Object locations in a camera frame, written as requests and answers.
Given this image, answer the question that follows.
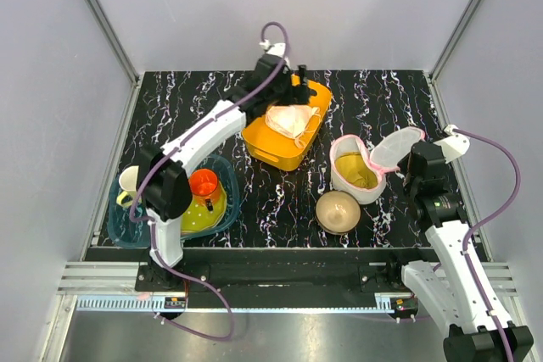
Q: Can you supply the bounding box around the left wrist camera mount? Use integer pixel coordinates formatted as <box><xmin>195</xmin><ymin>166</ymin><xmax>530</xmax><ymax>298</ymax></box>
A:
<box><xmin>259</xmin><ymin>39</ymin><xmax>291</xmax><ymax>68</ymax></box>

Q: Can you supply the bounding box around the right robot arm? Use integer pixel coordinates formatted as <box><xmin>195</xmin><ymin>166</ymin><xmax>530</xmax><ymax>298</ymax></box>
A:
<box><xmin>384</xmin><ymin>130</ymin><xmax>534</xmax><ymax>361</ymax></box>

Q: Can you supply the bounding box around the teal transparent tray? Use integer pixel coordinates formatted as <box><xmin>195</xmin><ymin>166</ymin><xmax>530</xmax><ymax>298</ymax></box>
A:
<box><xmin>106</xmin><ymin>154</ymin><xmax>240</xmax><ymax>249</ymax></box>

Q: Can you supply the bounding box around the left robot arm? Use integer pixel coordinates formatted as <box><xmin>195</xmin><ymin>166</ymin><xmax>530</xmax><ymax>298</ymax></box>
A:
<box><xmin>136</xmin><ymin>53</ymin><xmax>316</xmax><ymax>291</ymax></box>

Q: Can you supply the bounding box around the pale yellow mug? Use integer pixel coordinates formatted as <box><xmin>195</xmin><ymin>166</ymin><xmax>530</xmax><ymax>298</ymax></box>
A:
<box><xmin>116</xmin><ymin>165</ymin><xmax>139</xmax><ymax>209</ymax></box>

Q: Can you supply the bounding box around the orange plastic basket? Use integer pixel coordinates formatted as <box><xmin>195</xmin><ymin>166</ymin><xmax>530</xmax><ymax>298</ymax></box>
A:
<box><xmin>242</xmin><ymin>81</ymin><xmax>332</xmax><ymax>171</ymax></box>

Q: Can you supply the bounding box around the yellow-green dotted plate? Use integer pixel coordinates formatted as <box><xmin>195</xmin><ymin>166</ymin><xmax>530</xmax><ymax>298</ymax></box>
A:
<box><xmin>180</xmin><ymin>184</ymin><xmax>229</xmax><ymax>239</ymax></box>

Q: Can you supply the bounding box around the white satin bra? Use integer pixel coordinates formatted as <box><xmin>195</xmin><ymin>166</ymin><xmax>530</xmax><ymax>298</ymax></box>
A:
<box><xmin>265</xmin><ymin>105</ymin><xmax>321</xmax><ymax>149</ymax></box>

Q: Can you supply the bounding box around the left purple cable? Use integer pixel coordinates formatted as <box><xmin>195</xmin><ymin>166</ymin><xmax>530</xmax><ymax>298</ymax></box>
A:
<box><xmin>128</xmin><ymin>21</ymin><xmax>292</xmax><ymax>342</ymax></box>

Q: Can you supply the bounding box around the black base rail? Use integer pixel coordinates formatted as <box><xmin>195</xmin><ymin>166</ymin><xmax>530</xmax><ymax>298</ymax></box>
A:
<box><xmin>134</xmin><ymin>247</ymin><xmax>435</xmax><ymax>308</ymax></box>

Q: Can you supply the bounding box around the white mesh laundry bag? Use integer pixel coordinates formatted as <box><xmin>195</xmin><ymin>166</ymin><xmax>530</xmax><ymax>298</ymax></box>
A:
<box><xmin>329</xmin><ymin>126</ymin><xmax>425</xmax><ymax>205</ymax></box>

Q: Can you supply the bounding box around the orange plastic cup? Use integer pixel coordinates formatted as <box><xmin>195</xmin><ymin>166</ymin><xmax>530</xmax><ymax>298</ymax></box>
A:
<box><xmin>188</xmin><ymin>169</ymin><xmax>221</xmax><ymax>212</ymax></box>

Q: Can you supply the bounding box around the beige glass bowl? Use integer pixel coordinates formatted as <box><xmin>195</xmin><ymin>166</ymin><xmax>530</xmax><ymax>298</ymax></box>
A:
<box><xmin>316</xmin><ymin>191</ymin><xmax>361</xmax><ymax>235</ymax></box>

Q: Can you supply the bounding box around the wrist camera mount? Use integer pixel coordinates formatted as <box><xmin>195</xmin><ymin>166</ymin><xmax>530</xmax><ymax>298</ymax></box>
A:
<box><xmin>259</xmin><ymin>39</ymin><xmax>291</xmax><ymax>68</ymax></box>
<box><xmin>434</xmin><ymin>125</ymin><xmax>470</xmax><ymax>164</ymax></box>

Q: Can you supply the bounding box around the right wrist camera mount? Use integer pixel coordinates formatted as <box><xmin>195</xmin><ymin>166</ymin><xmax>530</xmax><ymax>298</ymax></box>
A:
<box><xmin>434</xmin><ymin>125</ymin><xmax>470</xmax><ymax>164</ymax></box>

